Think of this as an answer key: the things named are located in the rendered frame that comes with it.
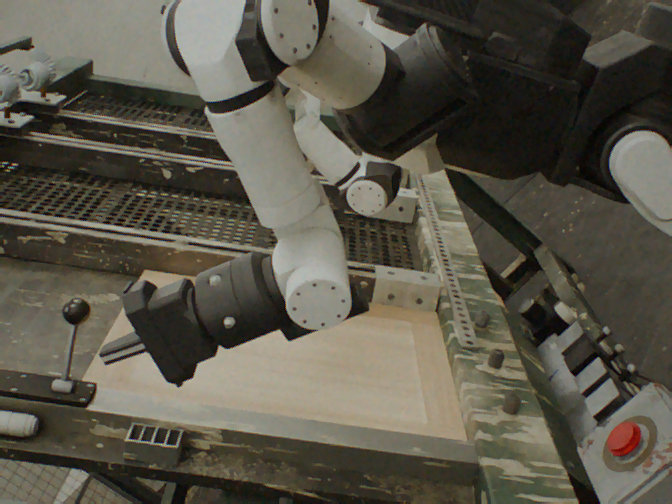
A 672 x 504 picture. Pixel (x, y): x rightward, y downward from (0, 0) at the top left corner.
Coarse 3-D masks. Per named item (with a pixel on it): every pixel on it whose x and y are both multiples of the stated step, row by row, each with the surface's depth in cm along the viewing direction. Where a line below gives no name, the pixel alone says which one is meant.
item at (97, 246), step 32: (0, 224) 145; (32, 224) 146; (64, 224) 149; (96, 224) 150; (32, 256) 148; (64, 256) 147; (96, 256) 147; (128, 256) 147; (160, 256) 147; (192, 256) 147; (224, 256) 147; (384, 288) 149; (416, 288) 149
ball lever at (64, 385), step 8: (64, 304) 105; (72, 304) 104; (80, 304) 104; (88, 304) 105; (64, 312) 104; (72, 312) 104; (80, 312) 104; (88, 312) 105; (72, 320) 104; (80, 320) 104; (72, 328) 105; (72, 336) 105; (72, 344) 105; (72, 352) 105; (64, 360) 104; (64, 368) 104; (64, 376) 104; (56, 384) 103; (64, 384) 103; (72, 384) 104; (64, 392) 103
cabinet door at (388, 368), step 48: (336, 336) 136; (384, 336) 139; (432, 336) 141; (144, 384) 114; (192, 384) 116; (240, 384) 118; (288, 384) 120; (336, 384) 122; (384, 384) 124; (432, 384) 126; (432, 432) 114
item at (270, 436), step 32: (64, 416) 103; (96, 416) 103; (128, 416) 103; (160, 416) 104; (192, 416) 105; (224, 416) 106; (256, 416) 107; (192, 448) 105; (224, 448) 105; (256, 448) 105; (288, 448) 105; (320, 448) 104; (352, 448) 104; (384, 448) 105; (416, 448) 106; (448, 448) 107; (448, 480) 106
